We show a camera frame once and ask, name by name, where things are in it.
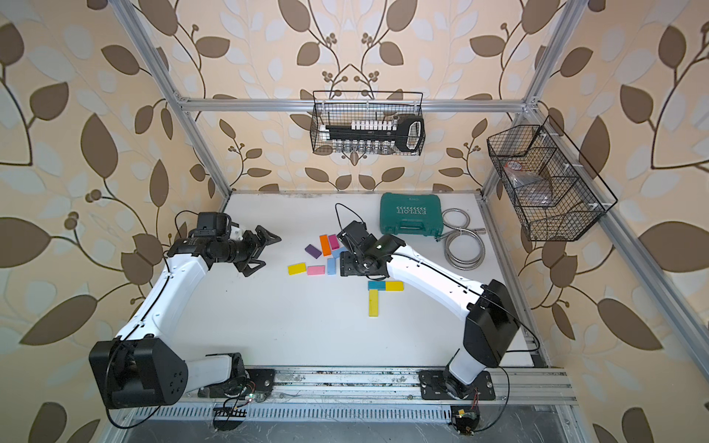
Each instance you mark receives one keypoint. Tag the aluminium frame rail front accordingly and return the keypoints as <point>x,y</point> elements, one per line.
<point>497,386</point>

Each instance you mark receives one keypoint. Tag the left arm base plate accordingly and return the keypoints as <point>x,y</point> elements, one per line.
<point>252,384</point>

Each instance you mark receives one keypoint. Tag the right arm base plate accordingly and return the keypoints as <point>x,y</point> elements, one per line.
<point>440,385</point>

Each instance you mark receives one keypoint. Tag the small yellow block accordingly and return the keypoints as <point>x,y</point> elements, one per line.
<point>394,286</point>

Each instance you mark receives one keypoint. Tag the black wire basket wall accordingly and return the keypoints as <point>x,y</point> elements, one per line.
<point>336,107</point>
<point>556,192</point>

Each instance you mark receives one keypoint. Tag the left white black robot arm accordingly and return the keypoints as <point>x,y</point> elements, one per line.
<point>139,367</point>

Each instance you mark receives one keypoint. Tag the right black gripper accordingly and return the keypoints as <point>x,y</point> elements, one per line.
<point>346,266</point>

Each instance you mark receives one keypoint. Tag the black wire basket right wall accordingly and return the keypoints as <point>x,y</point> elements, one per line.
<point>556,192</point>

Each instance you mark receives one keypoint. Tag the green plastic tool case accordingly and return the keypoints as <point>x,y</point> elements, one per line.
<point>411,214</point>

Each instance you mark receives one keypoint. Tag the black wire basket back wall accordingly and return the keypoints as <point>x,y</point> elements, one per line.
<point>336,107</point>

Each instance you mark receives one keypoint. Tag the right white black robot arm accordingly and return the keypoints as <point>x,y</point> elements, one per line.
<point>490,322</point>

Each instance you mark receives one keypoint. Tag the large yellow block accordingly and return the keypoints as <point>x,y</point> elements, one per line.
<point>297,269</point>

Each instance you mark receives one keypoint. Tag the plastic bag in basket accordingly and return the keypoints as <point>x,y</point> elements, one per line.
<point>530,189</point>

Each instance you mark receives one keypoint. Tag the purple block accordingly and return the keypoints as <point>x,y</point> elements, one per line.
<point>313,251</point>

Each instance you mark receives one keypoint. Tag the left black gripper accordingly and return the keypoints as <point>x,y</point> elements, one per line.
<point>252,247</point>

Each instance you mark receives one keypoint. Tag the black white tool in basket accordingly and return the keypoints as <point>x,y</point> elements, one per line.
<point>405,135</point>

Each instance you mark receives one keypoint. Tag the pink block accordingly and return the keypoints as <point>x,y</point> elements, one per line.
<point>317,270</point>

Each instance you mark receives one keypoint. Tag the orange block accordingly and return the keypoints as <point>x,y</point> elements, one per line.
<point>325,246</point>

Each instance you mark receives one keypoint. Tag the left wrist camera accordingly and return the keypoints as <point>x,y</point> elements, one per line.
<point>217,225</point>

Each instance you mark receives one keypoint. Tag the long yellow block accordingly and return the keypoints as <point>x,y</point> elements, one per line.
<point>374,303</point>

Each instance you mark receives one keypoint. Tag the teal block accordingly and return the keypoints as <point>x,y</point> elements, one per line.
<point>376,286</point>

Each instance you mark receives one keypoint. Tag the magenta block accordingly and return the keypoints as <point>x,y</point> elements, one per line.
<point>334,242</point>

